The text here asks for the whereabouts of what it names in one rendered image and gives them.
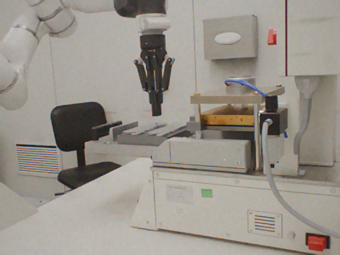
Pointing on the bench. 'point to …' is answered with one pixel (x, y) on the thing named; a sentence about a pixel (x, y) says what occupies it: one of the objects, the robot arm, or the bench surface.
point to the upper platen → (230, 118)
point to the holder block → (150, 138)
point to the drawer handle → (103, 129)
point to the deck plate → (314, 172)
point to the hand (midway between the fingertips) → (156, 104)
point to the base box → (240, 210)
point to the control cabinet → (308, 80)
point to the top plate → (238, 93)
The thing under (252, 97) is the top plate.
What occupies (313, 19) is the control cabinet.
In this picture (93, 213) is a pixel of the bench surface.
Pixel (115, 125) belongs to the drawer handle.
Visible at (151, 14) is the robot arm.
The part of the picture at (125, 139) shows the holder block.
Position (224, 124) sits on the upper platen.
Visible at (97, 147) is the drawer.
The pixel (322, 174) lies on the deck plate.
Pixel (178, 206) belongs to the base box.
